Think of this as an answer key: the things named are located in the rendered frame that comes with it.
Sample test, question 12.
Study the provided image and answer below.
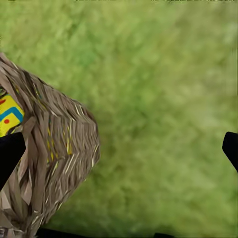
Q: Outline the wicker basket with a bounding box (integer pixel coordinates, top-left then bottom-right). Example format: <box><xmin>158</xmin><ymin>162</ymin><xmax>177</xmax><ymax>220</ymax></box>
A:
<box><xmin>0</xmin><ymin>51</ymin><xmax>102</xmax><ymax>238</ymax></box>

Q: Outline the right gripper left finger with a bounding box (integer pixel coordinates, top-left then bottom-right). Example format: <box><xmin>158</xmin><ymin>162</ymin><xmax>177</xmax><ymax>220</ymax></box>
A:
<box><xmin>0</xmin><ymin>132</ymin><xmax>26</xmax><ymax>191</ymax></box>

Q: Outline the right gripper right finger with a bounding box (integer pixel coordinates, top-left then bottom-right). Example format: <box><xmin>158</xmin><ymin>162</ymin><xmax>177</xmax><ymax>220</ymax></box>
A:
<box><xmin>222</xmin><ymin>131</ymin><xmax>238</xmax><ymax>172</ymax></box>

